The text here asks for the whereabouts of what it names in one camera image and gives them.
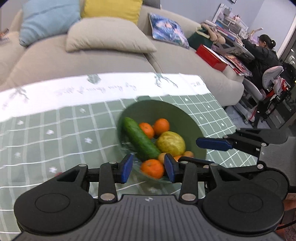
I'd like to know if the green grid tablecloth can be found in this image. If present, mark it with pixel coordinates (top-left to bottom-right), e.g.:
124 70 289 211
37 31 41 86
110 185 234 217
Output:
0 72 258 241

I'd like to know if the seated person in black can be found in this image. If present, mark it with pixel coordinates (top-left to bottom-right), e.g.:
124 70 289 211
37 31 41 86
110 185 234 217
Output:
242 34 279 90

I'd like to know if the orange tangerine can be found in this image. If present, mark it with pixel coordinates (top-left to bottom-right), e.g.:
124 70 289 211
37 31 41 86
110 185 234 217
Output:
152 118 170 136
174 151 194 162
140 159 165 179
139 123 154 140

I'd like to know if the beige cushion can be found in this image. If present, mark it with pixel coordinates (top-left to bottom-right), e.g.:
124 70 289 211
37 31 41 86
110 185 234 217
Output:
66 17 157 53

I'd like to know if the green cucumber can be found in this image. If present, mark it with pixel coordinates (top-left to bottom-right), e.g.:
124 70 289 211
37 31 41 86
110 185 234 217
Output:
121 117 161 161

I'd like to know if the dark green bag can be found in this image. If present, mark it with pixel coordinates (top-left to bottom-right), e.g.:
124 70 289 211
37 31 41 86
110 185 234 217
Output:
188 27 213 50

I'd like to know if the green colander bowl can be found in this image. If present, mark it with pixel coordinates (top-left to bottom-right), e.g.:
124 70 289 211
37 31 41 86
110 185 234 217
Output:
117 98 206 183

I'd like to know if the yellow cushion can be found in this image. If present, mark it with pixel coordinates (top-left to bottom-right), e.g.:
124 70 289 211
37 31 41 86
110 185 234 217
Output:
81 0 143 25

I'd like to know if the beige sofa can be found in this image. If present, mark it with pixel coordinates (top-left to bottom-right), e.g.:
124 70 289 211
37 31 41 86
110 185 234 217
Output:
1 11 244 106

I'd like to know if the red box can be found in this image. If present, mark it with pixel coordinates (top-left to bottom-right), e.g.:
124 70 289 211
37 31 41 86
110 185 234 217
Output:
196 45 229 72

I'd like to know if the light blue cushion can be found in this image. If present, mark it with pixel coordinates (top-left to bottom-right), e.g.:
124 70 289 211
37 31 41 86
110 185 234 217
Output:
19 0 80 47

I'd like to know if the white office chair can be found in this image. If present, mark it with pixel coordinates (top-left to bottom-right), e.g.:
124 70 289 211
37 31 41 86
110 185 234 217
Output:
234 66 283 127

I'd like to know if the blue patterned cushion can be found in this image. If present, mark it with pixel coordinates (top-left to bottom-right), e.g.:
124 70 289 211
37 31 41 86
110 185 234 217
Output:
148 13 189 49

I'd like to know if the brown kiwi fruit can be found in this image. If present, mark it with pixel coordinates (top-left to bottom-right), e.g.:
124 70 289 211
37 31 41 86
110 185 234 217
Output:
158 153 166 164

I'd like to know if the tablet on sofa arm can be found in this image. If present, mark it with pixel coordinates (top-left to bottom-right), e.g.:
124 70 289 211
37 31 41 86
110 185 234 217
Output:
0 28 10 45

